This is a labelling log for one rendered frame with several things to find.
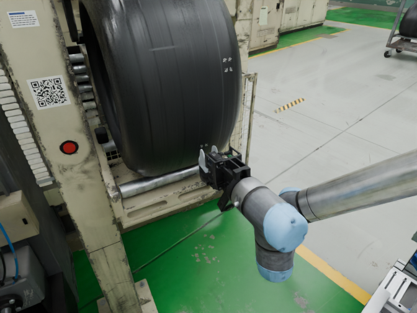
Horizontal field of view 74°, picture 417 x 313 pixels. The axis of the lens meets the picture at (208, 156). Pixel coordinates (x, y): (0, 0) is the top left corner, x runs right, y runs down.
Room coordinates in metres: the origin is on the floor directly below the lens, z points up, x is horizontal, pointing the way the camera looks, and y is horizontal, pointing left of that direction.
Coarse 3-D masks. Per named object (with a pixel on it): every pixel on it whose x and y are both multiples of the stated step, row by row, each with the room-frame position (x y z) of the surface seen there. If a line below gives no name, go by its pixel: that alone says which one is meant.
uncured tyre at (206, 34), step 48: (96, 0) 0.64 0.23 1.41; (144, 0) 0.63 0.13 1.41; (192, 0) 0.67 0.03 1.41; (96, 48) 1.00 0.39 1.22; (144, 48) 0.57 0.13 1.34; (192, 48) 0.61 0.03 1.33; (144, 96) 0.53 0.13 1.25; (192, 96) 0.57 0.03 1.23; (240, 96) 0.67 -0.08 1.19; (144, 144) 0.54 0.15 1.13; (192, 144) 0.58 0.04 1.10
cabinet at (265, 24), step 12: (264, 0) 5.43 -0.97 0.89; (276, 0) 5.65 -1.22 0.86; (264, 12) 5.45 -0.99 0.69; (276, 12) 5.68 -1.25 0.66; (252, 24) 5.25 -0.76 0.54; (264, 24) 5.46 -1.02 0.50; (276, 24) 5.71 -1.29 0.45; (252, 36) 5.27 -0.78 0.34; (264, 36) 5.50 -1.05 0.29; (276, 36) 5.74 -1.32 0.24; (252, 48) 5.30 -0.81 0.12; (264, 48) 5.56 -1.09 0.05
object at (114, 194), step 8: (96, 144) 0.82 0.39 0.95; (104, 160) 0.72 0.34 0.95; (104, 168) 0.68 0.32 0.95; (104, 176) 0.64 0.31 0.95; (112, 176) 0.64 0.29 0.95; (112, 184) 0.60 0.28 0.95; (112, 192) 0.57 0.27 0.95; (112, 200) 0.56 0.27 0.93; (120, 200) 0.57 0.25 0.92; (112, 208) 0.56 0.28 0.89; (120, 208) 0.57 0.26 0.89; (120, 216) 0.56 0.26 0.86
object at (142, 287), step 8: (144, 280) 0.85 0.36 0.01; (136, 288) 0.81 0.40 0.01; (144, 288) 0.81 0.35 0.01; (144, 296) 0.76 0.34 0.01; (152, 296) 0.76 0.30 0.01; (104, 304) 0.72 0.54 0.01; (144, 304) 0.72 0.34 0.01; (152, 304) 0.72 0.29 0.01; (104, 312) 0.68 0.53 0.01; (144, 312) 0.68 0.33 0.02; (152, 312) 0.68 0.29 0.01
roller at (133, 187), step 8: (184, 168) 0.71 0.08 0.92; (192, 168) 0.72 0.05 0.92; (152, 176) 0.67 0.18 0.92; (160, 176) 0.67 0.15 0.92; (168, 176) 0.68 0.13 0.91; (176, 176) 0.69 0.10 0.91; (184, 176) 0.70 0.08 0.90; (120, 184) 0.63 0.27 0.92; (128, 184) 0.63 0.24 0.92; (136, 184) 0.64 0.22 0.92; (144, 184) 0.64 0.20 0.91; (152, 184) 0.65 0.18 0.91; (160, 184) 0.66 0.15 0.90; (120, 192) 0.63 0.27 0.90; (128, 192) 0.62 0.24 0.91; (136, 192) 0.62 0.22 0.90
